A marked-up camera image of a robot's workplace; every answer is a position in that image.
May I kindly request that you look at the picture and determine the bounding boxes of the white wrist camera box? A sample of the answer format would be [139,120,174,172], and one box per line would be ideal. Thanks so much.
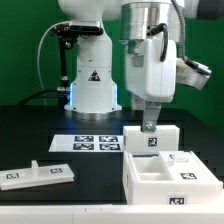
[176,58,211,90]

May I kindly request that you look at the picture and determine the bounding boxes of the grey camera cable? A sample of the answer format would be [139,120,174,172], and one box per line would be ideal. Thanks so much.
[36,22,69,107]

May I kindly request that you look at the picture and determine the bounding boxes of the white cabinet door panel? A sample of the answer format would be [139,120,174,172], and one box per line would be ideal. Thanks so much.
[0,160,74,191]

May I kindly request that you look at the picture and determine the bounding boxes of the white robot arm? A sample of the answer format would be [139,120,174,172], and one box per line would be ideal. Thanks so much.
[58,0,224,132]

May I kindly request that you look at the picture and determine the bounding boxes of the white cabinet body box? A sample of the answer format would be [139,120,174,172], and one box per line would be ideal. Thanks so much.
[123,151,224,205]

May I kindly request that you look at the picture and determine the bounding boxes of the white cabinet top block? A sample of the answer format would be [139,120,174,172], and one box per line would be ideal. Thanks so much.
[123,125,180,154]

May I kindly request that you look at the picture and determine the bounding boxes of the white marker sheet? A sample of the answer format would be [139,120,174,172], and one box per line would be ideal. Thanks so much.
[49,135,123,152]

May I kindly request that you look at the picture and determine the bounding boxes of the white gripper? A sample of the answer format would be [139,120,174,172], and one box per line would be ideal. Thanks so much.
[125,38,176,133]

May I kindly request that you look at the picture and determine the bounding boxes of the black cable on table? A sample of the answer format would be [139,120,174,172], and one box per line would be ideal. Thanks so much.
[16,89,66,108]

